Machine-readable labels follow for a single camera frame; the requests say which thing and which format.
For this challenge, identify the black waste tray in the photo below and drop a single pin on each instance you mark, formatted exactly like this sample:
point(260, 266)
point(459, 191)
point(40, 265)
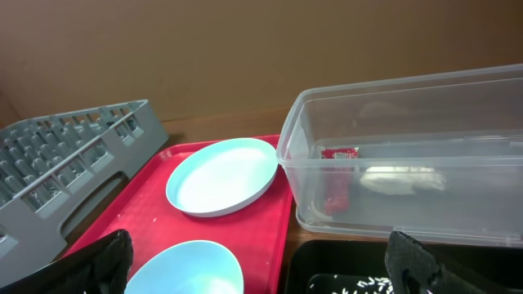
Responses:
point(500, 265)

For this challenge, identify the red plastic tray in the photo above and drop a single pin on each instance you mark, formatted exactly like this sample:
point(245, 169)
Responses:
point(255, 235)

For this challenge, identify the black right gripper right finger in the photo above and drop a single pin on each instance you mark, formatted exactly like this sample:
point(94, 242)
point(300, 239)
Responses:
point(415, 268)

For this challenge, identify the grey dishwasher rack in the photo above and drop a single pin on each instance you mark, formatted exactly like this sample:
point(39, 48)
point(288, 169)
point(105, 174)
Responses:
point(52, 170)

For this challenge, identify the food scraps and rice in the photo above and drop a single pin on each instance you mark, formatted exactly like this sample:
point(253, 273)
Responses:
point(348, 284)

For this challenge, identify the clear plastic bin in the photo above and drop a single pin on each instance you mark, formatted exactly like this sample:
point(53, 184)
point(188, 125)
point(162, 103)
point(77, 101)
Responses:
point(467, 125)

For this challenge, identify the light blue plate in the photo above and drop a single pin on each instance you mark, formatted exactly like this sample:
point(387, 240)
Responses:
point(223, 177)

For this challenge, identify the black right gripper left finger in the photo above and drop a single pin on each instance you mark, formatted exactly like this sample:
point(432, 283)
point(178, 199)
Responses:
point(100, 267)

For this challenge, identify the white napkin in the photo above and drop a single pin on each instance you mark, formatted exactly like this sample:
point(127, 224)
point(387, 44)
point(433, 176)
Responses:
point(402, 180)

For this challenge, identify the blue bowl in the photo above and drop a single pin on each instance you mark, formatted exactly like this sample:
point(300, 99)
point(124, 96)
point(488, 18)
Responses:
point(192, 267)

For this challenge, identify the red ketchup sachet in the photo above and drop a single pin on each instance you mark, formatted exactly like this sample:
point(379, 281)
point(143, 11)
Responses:
point(337, 181)

